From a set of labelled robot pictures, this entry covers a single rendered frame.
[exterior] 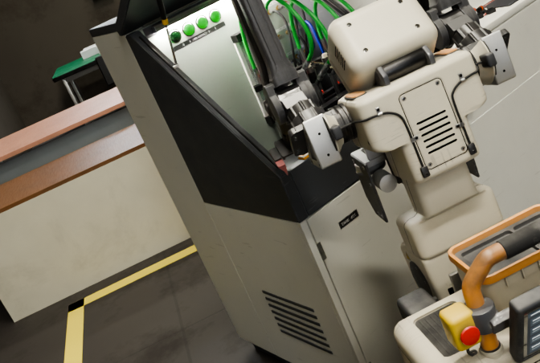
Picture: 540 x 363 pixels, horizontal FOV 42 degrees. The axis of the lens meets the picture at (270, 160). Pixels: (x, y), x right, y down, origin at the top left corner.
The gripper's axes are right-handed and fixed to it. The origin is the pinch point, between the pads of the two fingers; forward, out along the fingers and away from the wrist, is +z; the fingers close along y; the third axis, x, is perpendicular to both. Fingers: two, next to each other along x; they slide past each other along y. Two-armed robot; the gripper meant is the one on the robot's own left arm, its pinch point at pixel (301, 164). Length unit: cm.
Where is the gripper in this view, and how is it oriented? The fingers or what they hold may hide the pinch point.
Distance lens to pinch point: 194.6
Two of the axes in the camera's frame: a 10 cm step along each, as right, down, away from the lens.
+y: -9.0, 4.3, -1.1
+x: 3.8, 6.2, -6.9
